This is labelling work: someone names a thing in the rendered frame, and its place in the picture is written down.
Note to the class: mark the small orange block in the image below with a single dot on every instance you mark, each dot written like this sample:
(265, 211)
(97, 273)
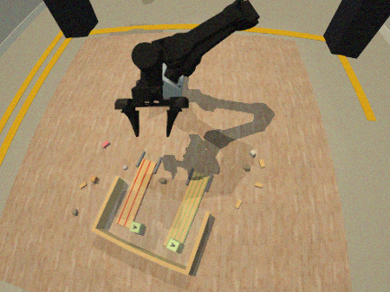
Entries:
(93, 179)

